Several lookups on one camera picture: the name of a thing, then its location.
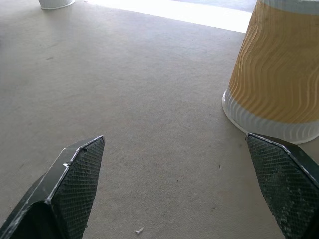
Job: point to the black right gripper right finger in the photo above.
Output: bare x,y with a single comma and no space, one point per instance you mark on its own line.
284,184

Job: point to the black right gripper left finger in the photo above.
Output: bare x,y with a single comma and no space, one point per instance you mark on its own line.
72,184

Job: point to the yellow and white paper cup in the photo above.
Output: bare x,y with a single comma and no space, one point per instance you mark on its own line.
274,74
56,3

